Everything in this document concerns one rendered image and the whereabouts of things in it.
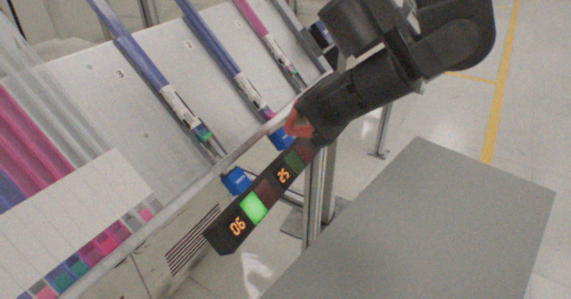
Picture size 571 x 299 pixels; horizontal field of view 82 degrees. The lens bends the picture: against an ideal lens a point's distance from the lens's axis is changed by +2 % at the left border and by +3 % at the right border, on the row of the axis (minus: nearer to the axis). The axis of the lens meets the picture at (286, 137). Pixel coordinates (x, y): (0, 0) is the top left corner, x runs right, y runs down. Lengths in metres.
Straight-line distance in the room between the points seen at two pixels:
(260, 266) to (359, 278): 0.74
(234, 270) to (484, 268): 0.82
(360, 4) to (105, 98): 0.29
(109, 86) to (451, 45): 0.35
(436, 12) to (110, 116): 0.34
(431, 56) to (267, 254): 0.98
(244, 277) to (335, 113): 0.85
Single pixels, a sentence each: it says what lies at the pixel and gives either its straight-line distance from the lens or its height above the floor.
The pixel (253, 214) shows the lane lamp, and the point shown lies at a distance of 0.45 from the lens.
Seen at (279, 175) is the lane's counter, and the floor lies 0.66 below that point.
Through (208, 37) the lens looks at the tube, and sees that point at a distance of 0.50.
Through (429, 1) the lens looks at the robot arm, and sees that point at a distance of 0.34.
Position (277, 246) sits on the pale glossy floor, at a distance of 1.22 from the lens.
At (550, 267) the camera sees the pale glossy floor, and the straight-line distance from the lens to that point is 1.46.
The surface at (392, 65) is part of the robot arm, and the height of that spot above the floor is 0.86.
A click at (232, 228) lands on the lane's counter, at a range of 0.43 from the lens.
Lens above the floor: 0.99
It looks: 36 degrees down
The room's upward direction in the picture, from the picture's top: straight up
